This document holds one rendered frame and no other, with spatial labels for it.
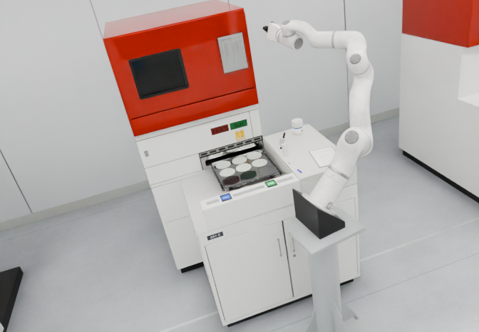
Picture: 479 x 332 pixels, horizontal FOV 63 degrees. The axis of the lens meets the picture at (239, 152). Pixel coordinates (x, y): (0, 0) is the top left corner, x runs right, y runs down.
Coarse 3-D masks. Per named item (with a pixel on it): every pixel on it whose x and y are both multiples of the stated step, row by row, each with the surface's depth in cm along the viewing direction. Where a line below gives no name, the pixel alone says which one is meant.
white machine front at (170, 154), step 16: (240, 112) 258; (256, 112) 261; (176, 128) 250; (192, 128) 253; (208, 128) 256; (240, 128) 263; (256, 128) 266; (144, 144) 248; (160, 144) 251; (176, 144) 254; (192, 144) 258; (208, 144) 261; (224, 144) 264; (144, 160) 253; (160, 160) 256; (176, 160) 259; (192, 160) 262; (160, 176) 261; (176, 176) 264
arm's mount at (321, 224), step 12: (300, 192) 203; (300, 204) 199; (312, 204) 186; (300, 216) 204; (312, 216) 190; (324, 216) 187; (336, 216) 197; (312, 228) 195; (324, 228) 190; (336, 228) 194
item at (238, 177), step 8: (248, 152) 266; (224, 160) 262; (248, 160) 257; (216, 168) 255; (224, 168) 253; (232, 168) 252; (256, 168) 246; (264, 168) 245; (272, 168) 243; (232, 176) 243; (240, 176) 241; (248, 176) 240; (256, 176) 238; (264, 176) 237; (224, 184) 236; (232, 184) 235
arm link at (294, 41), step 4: (296, 32) 220; (280, 36) 224; (284, 36) 219; (288, 36) 218; (292, 36) 218; (296, 36) 216; (300, 36) 217; (280, 40) 225; (284, 40) 221; (288, 40) 219; (292, 40) 217; (296, 40) 217; (300, 40) 218; (284, 44) 224; (288, 44) 220; (292, 44) 217; (296, 44) 218; (300, 44) 220; (292, 48) 219; (296, 48) 220
